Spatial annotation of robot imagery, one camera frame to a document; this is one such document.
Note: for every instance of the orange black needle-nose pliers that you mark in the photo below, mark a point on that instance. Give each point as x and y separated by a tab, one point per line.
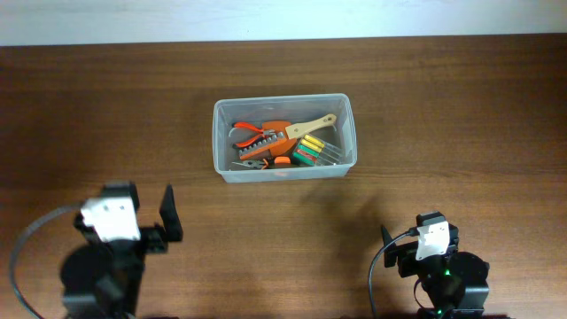
269	163

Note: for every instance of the red handled cutting pliers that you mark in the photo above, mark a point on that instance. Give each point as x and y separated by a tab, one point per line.
246	134

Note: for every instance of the colourful screwdriver set case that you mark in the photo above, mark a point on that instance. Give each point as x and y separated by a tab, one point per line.
314	152

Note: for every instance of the clear plastic container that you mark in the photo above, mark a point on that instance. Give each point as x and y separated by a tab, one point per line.
294	109

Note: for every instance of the red socket bit rail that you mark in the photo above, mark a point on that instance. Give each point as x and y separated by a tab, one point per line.
263	145

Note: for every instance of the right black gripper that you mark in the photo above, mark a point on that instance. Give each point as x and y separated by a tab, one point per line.
406	258

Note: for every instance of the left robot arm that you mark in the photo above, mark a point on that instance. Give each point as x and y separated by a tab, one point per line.
102	279

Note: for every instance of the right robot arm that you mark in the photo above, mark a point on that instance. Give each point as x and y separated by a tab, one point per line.
454	281

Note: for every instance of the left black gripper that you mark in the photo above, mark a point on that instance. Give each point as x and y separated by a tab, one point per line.
160	237

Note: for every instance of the orange scraper wooden handle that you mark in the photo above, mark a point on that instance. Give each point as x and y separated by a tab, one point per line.
294	132

